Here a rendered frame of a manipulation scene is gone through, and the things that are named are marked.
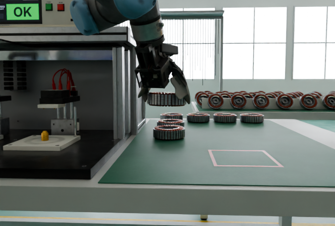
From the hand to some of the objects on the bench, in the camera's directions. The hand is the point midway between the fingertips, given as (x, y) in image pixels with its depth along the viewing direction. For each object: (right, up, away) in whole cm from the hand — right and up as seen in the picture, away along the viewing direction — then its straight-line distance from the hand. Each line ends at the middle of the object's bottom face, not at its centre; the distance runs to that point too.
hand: (167, 100), depth 82 cm
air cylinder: (-34, -11, +14) cm, 38 cm away
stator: (+1, -12, +36) cm, 38 cm away
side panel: (-12, -12, +38) cm, 42 cm away
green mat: (+19, -13, +20) cm, 30 cm away
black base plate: (-46, -14, +2) cm, 49 cm away
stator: (0, -13, +19) cm, 23 cm away
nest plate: (-34, -12, -1) cm, 37 cm away
